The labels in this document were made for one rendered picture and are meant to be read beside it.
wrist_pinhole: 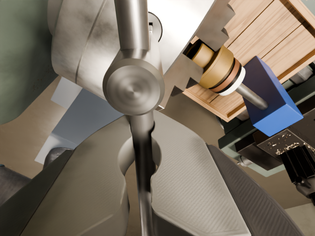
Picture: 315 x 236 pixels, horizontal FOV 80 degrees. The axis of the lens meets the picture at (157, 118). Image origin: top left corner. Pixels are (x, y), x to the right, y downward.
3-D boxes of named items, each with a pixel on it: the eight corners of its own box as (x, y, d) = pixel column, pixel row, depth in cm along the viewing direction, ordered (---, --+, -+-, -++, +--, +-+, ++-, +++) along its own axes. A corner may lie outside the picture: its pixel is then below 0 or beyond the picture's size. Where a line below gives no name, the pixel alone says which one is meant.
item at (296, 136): (252, 134, 63) (256, 145, 59) (281, 116, 57) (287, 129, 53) (289, 158, 70) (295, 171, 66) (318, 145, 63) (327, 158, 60)
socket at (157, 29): (130, 11, 21) (127, 12, 18) (160, 10, 21) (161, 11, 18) (133, 43, 22) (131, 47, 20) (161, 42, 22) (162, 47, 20)
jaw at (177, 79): (143, 44, 34) (113, 99, 31) (154, 29, 30) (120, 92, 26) (190, 77, 38) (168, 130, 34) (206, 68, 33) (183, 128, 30)
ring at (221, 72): (175, 82, 35) (212, 106, 38) (212, 40, 29) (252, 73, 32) (177, 59, 42) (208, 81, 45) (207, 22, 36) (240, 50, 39)
